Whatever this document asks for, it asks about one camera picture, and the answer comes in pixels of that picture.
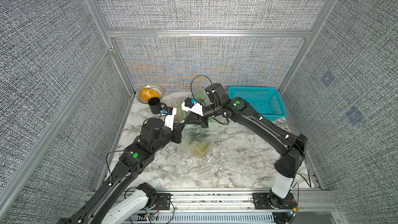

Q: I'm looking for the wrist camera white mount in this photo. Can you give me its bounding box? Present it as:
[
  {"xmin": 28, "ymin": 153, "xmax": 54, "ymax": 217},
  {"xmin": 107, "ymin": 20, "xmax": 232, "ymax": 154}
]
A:
[
  {"xmin": 181, "ymin": 97, "xmax": 204, "ymax": 116},
  {"xmin": 161, "ymin": 106, "xmax": 177, "ymax": 130}
]

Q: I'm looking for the black mug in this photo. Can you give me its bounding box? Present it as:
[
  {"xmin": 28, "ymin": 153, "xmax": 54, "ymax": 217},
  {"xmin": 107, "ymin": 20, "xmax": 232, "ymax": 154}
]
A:
[{"xmin": 148, "ymin": 97, "xmax": 167, "ymax": 115}]

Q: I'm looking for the teal plastic basket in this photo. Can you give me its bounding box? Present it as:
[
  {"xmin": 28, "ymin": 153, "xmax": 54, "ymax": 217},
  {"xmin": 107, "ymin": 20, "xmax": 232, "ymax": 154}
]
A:
[{"xmin": 229, "ymin": 86, "xmax": 287, "ymax": 121}]

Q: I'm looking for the orange fruit in bowl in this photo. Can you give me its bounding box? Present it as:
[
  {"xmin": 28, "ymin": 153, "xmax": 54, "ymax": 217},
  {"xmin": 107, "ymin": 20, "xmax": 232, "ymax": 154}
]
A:
[{"xmin": 140, "ymin": 88, "xmax": 161, "ymax": 102}]

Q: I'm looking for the yellow pineapple with green crown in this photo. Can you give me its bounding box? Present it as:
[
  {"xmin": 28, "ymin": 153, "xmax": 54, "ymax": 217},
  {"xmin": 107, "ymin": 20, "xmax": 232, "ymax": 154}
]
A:
[{"xmin": 189, "ymin": 133, "xmax": 214, "ymax": 158}]

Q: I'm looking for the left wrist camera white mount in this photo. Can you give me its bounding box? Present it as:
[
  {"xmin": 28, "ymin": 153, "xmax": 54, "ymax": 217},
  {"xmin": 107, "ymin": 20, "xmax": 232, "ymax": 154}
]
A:
[{"xmin": 161, "ymin": 106, "xmax": 177, "ymax": 130}]

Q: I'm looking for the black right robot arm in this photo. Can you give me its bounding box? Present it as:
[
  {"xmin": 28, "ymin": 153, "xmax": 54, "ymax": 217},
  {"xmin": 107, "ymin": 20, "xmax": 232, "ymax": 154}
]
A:
[{"xmin": 181, "ymin": 84, "xmax": 307, "ymax": 209}]

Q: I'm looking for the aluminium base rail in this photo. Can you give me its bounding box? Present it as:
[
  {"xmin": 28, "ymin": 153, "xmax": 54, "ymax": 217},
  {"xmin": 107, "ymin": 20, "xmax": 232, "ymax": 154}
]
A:
[{"xmin": 77, "ymin": 187, "xmax": 343, "ymax": 224}]

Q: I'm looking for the clear green zip-top bag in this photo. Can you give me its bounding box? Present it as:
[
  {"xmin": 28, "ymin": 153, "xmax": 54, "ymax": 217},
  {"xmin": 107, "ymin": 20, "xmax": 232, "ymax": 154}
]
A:
[{"xmin": 174, "ymin": 88, "xmax": 222, "ymax": 156}]

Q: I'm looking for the patterned white bowl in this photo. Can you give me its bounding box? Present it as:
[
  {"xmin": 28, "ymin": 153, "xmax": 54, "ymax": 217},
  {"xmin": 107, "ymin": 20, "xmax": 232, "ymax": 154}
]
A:
[{"xmin": 135, "ymin": 84, "xmax": 164, "ymax": 104}]

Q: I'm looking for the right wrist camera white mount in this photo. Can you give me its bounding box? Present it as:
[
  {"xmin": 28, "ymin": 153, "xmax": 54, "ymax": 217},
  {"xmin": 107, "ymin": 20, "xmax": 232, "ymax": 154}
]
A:
[{"xmin": 181, "ymin": 97, "xmax": 204, "ymax": 116}]

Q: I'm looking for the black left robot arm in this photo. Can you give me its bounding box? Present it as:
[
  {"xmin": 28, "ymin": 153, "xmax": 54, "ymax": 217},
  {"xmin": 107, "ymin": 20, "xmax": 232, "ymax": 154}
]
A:
[{"xmin": 58, "ymin": 118, "xmax": 185, "ymax": 224}]

